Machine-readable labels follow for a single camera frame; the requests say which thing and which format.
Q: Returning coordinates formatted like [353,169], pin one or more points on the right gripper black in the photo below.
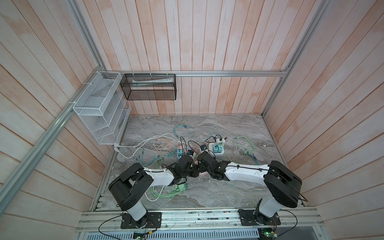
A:
[200,168]

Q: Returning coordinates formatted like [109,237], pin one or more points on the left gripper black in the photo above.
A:
[195,171]

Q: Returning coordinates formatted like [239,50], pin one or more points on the light green USB charger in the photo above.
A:
[180,188]

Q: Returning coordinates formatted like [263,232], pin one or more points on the pink power strip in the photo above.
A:
[202,174]

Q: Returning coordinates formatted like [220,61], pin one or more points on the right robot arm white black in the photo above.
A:
[284,186]

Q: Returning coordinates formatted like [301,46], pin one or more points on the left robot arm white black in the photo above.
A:
[129,187]

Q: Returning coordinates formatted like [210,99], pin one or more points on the blue power strip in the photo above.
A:
[178,158]

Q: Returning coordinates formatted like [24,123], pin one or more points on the white power strip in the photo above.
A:
[211,149]

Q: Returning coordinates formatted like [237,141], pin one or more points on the teal charger on white strip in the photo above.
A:
[218,149]

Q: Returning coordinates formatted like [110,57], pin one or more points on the black mesh basket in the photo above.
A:
[148,87]

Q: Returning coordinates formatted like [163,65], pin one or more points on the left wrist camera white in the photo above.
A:
[191,153]

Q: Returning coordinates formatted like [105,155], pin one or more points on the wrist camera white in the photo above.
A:
[204,148]
[191,153]

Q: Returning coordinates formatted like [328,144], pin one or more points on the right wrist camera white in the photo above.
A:
[204,148]

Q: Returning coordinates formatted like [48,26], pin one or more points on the aluminium front rail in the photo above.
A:
[198,219]

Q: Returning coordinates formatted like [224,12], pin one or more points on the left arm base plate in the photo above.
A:
[149,220]

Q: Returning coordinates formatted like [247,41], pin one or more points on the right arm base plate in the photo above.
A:
[254,218]

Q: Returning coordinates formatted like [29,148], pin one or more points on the white wire mesh shelf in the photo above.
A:
[102,109]

